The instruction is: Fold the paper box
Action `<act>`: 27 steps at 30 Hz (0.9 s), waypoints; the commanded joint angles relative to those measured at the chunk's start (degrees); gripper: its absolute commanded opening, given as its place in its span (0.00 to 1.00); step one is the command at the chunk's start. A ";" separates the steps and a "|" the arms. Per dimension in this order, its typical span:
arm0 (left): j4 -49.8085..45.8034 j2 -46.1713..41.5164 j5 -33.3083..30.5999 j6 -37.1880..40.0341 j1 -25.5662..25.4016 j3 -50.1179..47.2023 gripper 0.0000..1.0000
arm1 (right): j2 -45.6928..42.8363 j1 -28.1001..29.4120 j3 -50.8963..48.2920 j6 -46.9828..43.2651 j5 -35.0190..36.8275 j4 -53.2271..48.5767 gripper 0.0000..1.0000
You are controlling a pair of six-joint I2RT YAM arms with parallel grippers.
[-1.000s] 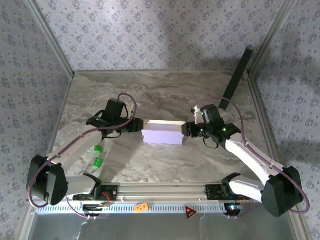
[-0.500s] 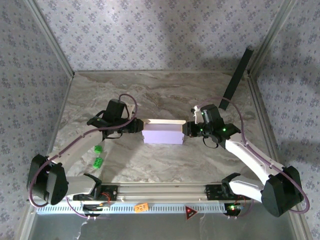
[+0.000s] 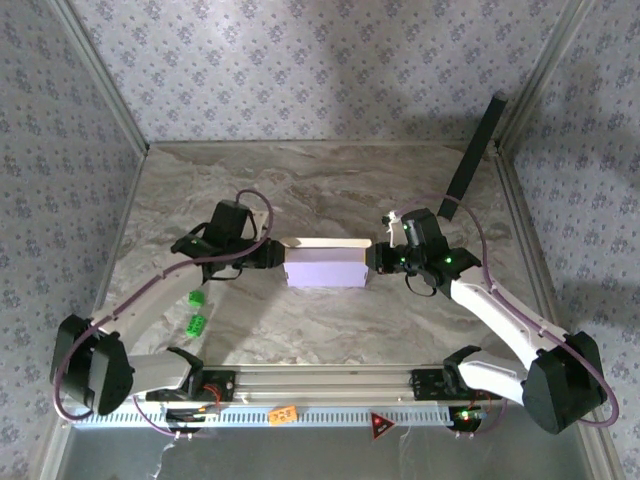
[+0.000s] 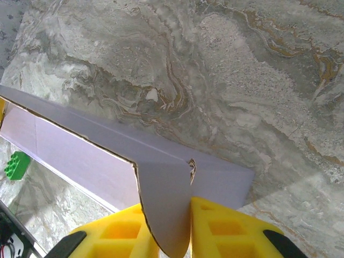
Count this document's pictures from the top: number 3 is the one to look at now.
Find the white and lilac paper box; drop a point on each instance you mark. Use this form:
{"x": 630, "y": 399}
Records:
{"x": 325, "y": 270}

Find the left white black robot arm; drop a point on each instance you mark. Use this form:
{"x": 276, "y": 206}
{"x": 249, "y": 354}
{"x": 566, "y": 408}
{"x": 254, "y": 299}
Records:
{"x": 105, "y": 370}

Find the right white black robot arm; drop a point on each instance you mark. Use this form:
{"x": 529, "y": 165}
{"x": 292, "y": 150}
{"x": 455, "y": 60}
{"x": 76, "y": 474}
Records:
{"x": 560, "y": 390}

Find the small green toy brick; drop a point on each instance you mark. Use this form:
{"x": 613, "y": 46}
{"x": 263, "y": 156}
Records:
{"x": 195, "y": 298}

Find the long green toy brick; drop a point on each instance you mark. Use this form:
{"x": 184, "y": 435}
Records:
{"x": 195, "y": 325}

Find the long black bar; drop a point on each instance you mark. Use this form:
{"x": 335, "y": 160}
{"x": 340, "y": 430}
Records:
{"x": 472, "y": 155}

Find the orange label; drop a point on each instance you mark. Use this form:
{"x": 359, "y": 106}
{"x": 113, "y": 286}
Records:
{"x": 283, "y": 416}

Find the red triangle sticker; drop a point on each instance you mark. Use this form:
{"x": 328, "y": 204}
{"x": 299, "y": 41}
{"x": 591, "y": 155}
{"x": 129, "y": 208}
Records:
{"x": 381, "y": 426}

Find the black controller board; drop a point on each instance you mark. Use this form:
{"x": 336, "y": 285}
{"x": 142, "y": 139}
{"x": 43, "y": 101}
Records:
{"x": 465, "y": 416}

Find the grey metal panel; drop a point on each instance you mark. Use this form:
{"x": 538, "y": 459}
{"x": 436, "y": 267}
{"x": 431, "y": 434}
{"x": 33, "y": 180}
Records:
{"x": 320, "y": 460}

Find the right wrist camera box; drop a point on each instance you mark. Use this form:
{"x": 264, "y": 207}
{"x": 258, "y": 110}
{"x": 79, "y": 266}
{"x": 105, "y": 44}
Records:
{"x": 392, "y": 218}

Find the aluminium table edge rail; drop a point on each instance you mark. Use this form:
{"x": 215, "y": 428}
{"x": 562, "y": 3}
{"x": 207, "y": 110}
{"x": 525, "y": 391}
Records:
{"x": 120, "y": 235}
{"x": 521, "y": 210}

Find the wide aluminium base rail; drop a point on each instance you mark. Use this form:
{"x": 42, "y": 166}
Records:
{"x": 320, "y": 382}

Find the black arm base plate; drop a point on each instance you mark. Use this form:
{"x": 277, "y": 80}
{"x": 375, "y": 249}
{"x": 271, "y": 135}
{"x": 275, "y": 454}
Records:
{"x": 425, "y": 385}
{"x": 225, "y": 387}

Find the aluminium frame post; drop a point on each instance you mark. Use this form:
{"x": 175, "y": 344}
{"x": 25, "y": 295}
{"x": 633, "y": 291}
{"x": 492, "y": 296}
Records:
{"x": 101, "y": 75}
{"x": 542, "y": 75}

